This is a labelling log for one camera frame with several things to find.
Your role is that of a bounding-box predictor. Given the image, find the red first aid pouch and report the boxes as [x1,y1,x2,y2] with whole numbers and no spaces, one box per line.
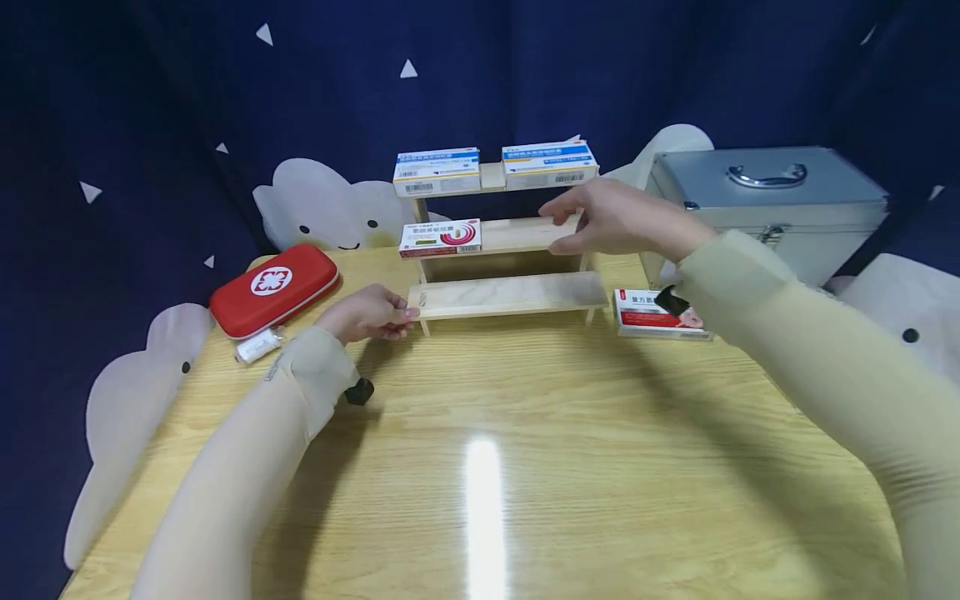
[208,243,341,341]

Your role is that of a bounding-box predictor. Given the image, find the person's left hand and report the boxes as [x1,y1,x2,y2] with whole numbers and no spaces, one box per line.
[313,283,423,347]

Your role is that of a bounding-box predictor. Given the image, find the silver metal case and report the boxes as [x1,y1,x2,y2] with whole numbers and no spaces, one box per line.
[641,147,891,289]

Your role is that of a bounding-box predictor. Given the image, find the person's right forearm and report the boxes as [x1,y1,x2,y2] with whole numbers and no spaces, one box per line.
[673,229,960,600]

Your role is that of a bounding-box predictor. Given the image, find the person's left forearm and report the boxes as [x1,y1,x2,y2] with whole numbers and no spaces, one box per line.
[127,327,363,600]

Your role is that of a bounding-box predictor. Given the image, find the small white bottle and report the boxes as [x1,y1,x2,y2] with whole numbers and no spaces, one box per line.
[234,327,288,366]

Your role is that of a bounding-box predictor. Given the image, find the red white medicine box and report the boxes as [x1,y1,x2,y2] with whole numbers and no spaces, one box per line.
[613,288,713,341]

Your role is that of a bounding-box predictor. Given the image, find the red swirl medicine box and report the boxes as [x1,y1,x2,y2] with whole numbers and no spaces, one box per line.
[397,218,483,259]

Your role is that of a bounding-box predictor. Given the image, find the person's right hand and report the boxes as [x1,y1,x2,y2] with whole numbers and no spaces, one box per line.
[538,177,718,265]

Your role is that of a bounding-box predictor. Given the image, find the blue white medicine box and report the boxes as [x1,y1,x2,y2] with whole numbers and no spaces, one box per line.
[392,147,483,198]
[501,138,600,191]

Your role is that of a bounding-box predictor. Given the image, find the three-tier wooden shelf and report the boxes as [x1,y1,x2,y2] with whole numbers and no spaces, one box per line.
[402,162,611,338]

